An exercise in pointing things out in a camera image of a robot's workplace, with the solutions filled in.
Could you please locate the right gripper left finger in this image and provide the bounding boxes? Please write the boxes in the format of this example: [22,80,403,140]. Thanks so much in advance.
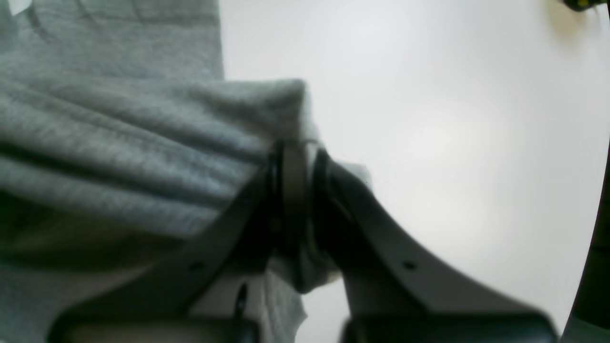
[48,141,302,343]

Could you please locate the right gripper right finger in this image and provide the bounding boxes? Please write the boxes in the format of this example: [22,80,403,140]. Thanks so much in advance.
[313,151,558,343]

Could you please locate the light grey printed T-shirt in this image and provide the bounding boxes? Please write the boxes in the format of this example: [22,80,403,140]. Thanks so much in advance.
[0,0,375,343]

